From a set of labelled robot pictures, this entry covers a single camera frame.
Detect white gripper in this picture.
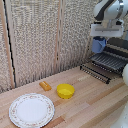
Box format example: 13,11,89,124
89,21,125,38

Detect black dish rack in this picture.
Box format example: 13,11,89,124
79,37,128,85

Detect yellow bowl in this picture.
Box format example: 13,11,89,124
56,83,76,100

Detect orange rectangular block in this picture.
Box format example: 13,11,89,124
39,81,53,92

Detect white floral rimmed plate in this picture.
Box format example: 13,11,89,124
8,92,56,128

